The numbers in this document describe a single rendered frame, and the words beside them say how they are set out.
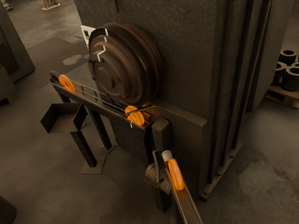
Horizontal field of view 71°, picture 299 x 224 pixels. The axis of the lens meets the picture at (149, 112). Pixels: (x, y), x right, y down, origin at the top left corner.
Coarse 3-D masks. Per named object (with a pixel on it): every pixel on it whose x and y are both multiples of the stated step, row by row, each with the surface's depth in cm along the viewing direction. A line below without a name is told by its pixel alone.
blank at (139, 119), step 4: (128, 108) 139; (132, 108) 137; (136, 108) 137; (136, 112) 136; (140, 112) 137; (128, 116) 146; (132, 116) 146; (136, 116) 138; (140, 116) 136; (132, 120) 145; (136, 120) 143; (140, 120) 137; (144, 120) 140; (140, 124) 141
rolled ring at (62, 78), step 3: (63, 75) 190; (60, 78) 194; (63, 78) 189; (66, 78) 188; (60, 81) 198; (63, 81) 199; (66, 81) 188; (69, 81) 189; (63, 84) 200; (66, 84) 202; (69, 84) 189; (72, 84) 190; (63, 87) 202; (66, 87) 201; (69, 87) 192; (72, 87) 191; (69, 90) 197; (72, 90) 193
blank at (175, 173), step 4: (172, 160) 109; (168, 164) 116; (172, 164) 106; (176, 164) 106; (172, 168) 105; (176, 168) 104; (172, 172) 114; (176, 172) 103; (180, 172) 103; (172, 176) 113; (176, 176) 103; (180, 176) 103; (176, 180) 103; (180, 180) 103; (176, 184) 105; (180, 184) 103; (176, 188) 109; (180, 188) 105
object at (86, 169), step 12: (48, 108) 164; (60, 108) 172; (72, 108) 170; (84, 108) 167; (48, 120) 164; (60, 120) 172; (72, 120) 169; (48, 132) 164; (60, 132) 161; (72, 132) 171; (84, 144) 183; (84, 156) 193; (96, 156) 214; (84, 168) 205; (96, 168) 203
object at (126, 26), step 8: (112, 24) 105; (120, 24) 101; (128, 24) 109; (136, 32) 104; (144, 32) 106; (144, 40) 104; (152, 48) 105; (152, 56) 100; (160, 56) 108; (160, 64) 110; (160, 72) 112; (160, 80) 119; (152, 96) 119
